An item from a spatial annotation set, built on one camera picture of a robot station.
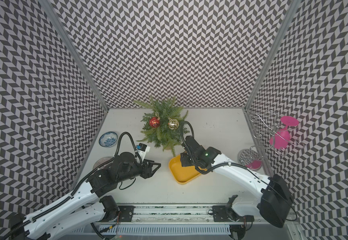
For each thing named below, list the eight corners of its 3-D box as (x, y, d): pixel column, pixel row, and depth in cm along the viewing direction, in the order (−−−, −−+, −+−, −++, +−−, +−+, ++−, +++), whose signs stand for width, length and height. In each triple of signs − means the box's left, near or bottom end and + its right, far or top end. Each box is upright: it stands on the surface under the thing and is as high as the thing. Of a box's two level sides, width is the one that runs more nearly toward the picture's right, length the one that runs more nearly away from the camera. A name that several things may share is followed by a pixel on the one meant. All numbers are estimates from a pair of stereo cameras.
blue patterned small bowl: (101, 147, 99) (97, 143, 95) (105, 136, 105) (102, 131, 100) (114, 147, 99) (111, 143, 95) (118, 136, 105) (115, 131, 100)
